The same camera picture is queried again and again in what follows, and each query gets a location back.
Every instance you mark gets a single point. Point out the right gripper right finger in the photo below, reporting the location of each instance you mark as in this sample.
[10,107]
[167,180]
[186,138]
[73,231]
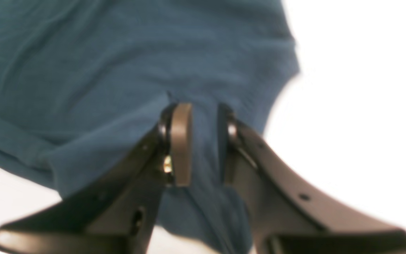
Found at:
[288,215]

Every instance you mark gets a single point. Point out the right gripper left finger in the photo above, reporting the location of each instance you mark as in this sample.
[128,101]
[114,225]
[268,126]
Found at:
[115,214]

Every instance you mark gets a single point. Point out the dark blue T-shirt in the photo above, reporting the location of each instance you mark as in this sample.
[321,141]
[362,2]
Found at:
[81,81]

